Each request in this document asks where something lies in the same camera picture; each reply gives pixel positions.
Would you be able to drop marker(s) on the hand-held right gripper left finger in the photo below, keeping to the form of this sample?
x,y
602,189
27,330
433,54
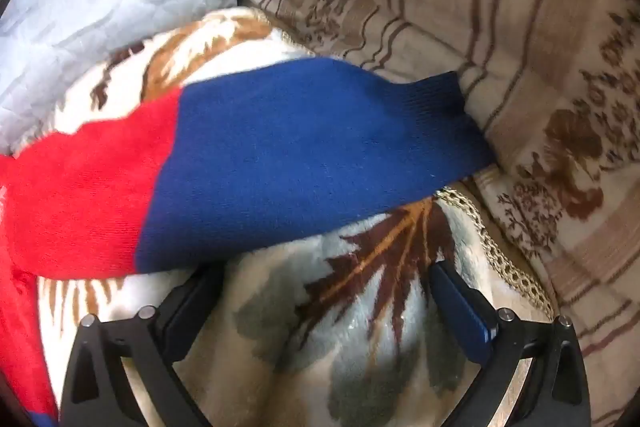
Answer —
x,y
186,313

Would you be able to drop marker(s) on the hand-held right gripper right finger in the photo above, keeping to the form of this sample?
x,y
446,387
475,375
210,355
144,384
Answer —
x,y
457,307

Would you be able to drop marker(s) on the red and blue sweater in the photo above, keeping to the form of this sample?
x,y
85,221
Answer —
x,y
300,147

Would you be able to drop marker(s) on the leaf print fleece blanket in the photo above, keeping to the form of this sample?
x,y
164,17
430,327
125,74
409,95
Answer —
x,y
280,357

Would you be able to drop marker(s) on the beige striped floral cushion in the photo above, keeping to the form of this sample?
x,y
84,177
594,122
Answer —
x,y
450,7

